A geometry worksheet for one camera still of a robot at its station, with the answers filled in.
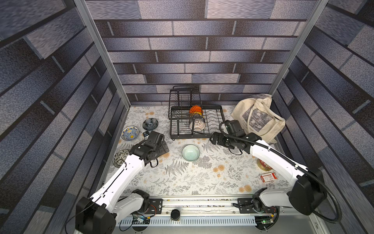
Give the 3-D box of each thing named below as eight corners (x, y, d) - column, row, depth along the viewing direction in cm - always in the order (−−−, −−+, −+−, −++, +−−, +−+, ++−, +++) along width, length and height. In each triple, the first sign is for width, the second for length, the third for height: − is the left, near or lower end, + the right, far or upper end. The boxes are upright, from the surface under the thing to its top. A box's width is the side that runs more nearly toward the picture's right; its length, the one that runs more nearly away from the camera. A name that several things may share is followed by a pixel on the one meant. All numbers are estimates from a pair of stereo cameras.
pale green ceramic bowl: (181, 161, 91) (181, 158, 87) (182, 148, 98) (182, 144, 93) (199, 161, 91) (200, 158, 87) (199, 148, 98) (199, 144, 93)
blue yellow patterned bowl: (121, 141, 101) (118, 137, 97) (125, 130, 107) (123, 126, 103) (137, 141, 101) (135, 137, 97) (140, 130, 107) (138, 126, 103)
